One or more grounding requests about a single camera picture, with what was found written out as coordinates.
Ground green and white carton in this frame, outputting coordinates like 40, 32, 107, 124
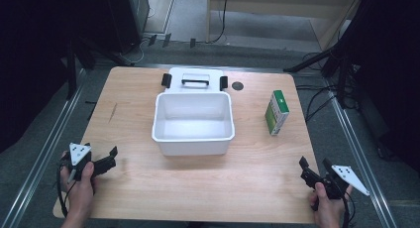
263, 89, 290, 137

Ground metal floor rail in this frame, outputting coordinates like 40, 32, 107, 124
0, 83, 85, 228
325, 78, 399, 228

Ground white box lid black handle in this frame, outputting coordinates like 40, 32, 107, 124
160, 66, 230, 94

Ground dark curtain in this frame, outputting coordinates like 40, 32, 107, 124
0, 0, 110, 155
330, 0, 420, 176

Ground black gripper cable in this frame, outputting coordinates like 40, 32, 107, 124
340, 191, 357, 228
55, 162, 77, 220

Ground black hanging cable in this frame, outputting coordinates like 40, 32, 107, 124
207, 0, 230, 45

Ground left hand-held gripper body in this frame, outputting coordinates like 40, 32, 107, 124
58, 142, 97, 182

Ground person's left hand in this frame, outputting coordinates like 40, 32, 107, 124
58, 151, 97, 222

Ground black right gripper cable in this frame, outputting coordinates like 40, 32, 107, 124
340, 191, 357, 228

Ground black floor cables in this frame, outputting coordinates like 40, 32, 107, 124
295, 51, 361, 124

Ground white floor cable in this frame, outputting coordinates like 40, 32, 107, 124
127, 6, 157, 65

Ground white plastic storage box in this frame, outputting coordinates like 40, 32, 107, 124
151, 90, 236, 157

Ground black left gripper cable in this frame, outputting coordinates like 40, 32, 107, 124
55, 162, 77, 220

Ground person's right hand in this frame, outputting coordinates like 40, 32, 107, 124
308, 181, 354, 228

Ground black cabinet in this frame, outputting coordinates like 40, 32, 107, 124
104, 0, 152, 56

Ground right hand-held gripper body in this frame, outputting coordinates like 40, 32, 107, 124
315, 164, 370, 201

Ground black tripod stand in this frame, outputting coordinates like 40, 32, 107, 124
282, 44, 360, 110
63, 36, 135, 102

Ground light wooden frame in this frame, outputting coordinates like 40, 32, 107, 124
205, 0, 367, 53

